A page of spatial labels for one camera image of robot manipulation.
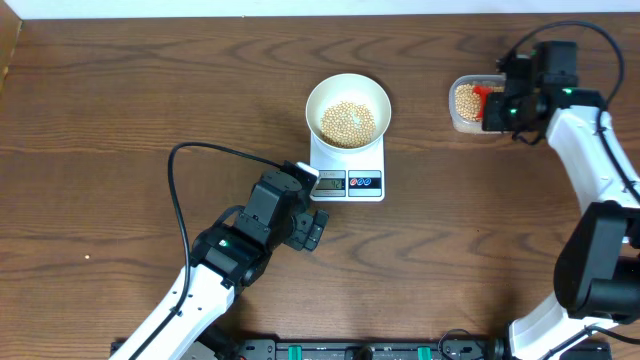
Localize red plastic measuring scoop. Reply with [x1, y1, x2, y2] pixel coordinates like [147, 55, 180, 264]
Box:
[473, 85, 494, 120]

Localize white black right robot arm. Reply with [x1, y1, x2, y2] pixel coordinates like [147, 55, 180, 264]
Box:
[482, 41, 639, 359]

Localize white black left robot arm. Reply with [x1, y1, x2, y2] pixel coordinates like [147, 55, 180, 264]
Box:
[111, 162, 329, 359]

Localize white digital kitchen scale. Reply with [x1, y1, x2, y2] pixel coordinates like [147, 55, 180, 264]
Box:
[310, 135, 385, 202]

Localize soybeans in white bowl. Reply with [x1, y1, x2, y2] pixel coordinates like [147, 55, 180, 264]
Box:
[320, 101, 377, 149]

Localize white round bowl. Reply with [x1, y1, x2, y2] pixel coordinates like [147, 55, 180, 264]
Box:
[305, 73, 392, 148]

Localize pile of soybeans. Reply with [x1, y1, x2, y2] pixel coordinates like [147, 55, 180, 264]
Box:
[454, 84, 504, 122]

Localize clear plastic food container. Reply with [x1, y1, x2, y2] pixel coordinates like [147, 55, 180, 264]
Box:
[449, 75, 505, 135]

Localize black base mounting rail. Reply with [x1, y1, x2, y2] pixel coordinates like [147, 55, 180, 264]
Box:
[109, 338, 612, 360]

